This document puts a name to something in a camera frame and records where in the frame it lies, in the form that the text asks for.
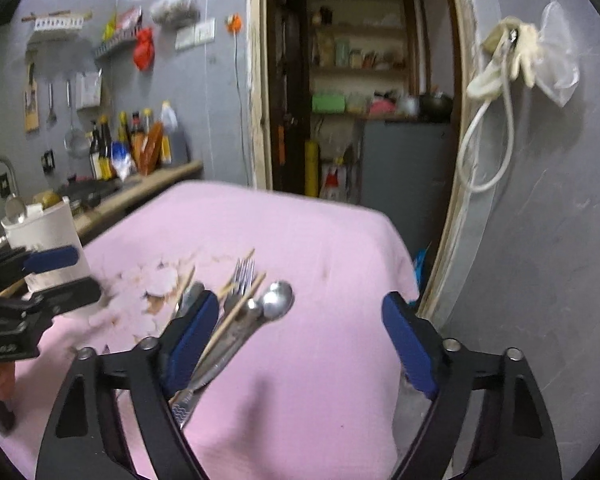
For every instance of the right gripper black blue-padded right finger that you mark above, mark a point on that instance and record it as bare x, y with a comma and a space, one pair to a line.
514, 437

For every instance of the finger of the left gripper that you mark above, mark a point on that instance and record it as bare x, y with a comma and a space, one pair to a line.
63, 298
48, 260

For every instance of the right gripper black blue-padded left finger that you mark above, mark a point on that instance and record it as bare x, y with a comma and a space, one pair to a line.
84, 437

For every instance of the white plastic utensil holder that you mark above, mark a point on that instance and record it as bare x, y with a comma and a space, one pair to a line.
43, 229

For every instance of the long wooden chopstick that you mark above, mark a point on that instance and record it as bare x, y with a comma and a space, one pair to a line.
240, 276

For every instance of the steel fork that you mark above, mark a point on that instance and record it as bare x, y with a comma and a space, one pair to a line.
231, 300

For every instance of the large steel spoon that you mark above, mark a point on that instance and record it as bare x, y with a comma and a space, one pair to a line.
278, 299

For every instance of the small steel spoon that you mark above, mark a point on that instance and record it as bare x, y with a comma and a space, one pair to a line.
188, 299

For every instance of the person's hand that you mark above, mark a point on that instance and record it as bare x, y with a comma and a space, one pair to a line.
7, 380

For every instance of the dark soy sauce bottle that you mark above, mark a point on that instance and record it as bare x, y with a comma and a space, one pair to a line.
95, 152

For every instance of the white jug bottle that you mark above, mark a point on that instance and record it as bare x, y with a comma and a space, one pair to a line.
170, 125

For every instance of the pink floral table cloth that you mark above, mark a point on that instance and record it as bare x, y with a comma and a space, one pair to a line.
311, 396

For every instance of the red plastic bag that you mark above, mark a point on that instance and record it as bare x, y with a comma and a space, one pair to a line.
144, 51

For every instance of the hanging bag of goods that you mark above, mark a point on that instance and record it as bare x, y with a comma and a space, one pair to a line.
174, 13

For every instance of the grey cabinet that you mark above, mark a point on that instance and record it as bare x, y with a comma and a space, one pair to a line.
407, 173

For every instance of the yellow cylinder by door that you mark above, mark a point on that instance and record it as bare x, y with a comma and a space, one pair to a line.
311, 168

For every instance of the green box on shelf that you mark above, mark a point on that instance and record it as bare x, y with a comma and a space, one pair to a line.
328, 103

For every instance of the black pot on cabinet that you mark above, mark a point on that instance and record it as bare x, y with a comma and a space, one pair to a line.
435, 107

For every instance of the clear plastic bag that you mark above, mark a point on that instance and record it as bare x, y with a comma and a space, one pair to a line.
557, 70

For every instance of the white cloth gloves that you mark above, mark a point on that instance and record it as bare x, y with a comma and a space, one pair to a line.
514, 48

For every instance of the hanging wire strainer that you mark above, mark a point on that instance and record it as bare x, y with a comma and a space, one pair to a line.
76, 143

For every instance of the white wall rack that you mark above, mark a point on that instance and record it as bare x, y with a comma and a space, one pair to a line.
58, 25

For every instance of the white wall socket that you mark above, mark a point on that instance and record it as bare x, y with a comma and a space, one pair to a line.
195, 35

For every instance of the orange wall hook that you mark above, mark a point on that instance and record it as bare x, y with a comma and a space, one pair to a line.
233, 24

